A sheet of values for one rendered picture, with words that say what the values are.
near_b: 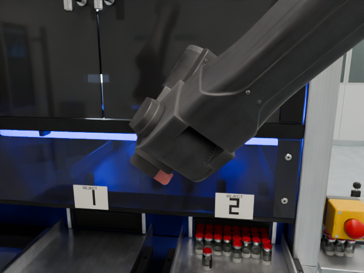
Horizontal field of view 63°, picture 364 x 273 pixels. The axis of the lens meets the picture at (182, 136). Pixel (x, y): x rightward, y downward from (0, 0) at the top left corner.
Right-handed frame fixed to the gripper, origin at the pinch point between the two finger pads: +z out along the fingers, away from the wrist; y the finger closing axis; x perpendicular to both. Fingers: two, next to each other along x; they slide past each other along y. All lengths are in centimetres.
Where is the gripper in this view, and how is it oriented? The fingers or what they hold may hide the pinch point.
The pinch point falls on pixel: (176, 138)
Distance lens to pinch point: 52.3
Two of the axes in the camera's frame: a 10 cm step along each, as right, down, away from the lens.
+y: -5.5, 8.4, -0.2
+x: 8.3, 5.4, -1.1
